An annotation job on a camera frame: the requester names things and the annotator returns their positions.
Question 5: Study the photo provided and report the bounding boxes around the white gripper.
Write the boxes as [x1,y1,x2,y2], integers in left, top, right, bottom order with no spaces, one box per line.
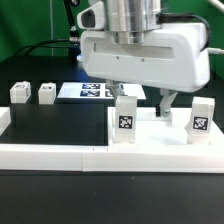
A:
[77,1,211,118]

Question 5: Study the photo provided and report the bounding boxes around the white square table top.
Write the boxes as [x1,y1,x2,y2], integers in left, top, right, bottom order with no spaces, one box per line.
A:
[108,107,224,156]

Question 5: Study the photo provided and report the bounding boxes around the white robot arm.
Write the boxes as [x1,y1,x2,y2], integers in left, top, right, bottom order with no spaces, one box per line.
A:
[77,0,215,117]

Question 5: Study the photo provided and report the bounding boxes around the white marker sheet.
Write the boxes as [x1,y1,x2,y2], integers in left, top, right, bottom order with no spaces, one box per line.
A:
[57,82,146,100]

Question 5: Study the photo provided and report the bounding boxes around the black cables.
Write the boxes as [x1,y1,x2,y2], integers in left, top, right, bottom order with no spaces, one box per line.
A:
[13,37,83,57]

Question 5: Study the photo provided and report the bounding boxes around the white U-shaped fence wall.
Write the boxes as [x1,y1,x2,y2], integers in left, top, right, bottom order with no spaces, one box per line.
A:
[0,106,224,174]

